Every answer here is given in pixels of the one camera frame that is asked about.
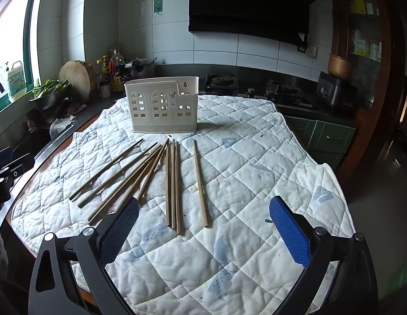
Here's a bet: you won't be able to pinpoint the detergent jug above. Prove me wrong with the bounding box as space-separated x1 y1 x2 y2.
6 61 27 102

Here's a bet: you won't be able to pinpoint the black kitchen appliance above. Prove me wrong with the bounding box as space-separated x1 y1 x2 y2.
317 71 358 112

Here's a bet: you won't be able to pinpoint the row of wooden chopsticks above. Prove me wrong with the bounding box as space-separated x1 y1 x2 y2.
69 138 211 236

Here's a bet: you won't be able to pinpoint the dark soy sauce bottle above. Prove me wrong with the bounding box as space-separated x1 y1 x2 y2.
111 50 126 92

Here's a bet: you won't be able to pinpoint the round wooden cutting board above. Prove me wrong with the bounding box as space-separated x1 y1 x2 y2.
58 61 94 102

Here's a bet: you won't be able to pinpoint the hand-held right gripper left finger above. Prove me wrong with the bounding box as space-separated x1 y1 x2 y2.
28 197 140 315

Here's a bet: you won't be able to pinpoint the metal bowl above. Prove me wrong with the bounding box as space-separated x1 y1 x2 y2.
29 85 73 111

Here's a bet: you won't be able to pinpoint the yellow cap bottle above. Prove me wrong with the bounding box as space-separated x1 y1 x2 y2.
95 60 104 91

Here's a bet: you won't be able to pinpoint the white plastic utensil holder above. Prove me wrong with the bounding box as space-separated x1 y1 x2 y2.
124 76 200 134

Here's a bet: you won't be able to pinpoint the wooden cabinet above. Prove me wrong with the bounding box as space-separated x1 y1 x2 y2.
330 0 407 184

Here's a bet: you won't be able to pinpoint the metal pressure cooker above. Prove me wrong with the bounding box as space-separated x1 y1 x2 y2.
125 57 158 77

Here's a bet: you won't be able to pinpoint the black range hood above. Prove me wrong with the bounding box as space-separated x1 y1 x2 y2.
185 0 327 45

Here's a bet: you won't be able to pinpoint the copper pot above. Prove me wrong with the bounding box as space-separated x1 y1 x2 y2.
328 53 355 77

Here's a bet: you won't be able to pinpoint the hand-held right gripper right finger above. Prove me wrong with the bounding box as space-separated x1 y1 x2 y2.
269 196 379 315

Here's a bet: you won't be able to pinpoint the green leafy vegetables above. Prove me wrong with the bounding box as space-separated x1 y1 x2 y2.
31 79 71 99

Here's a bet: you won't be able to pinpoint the black gas stove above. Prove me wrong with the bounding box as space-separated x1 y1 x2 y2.
203 72 317 110

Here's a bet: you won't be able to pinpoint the green window frame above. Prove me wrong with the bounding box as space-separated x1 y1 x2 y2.
23 0 43 86

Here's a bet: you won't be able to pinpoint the green cabinet doors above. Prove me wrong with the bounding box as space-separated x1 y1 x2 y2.
282 115 357 169

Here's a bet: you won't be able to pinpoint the white quilted blanket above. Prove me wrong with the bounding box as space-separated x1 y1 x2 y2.
9 95 355 315

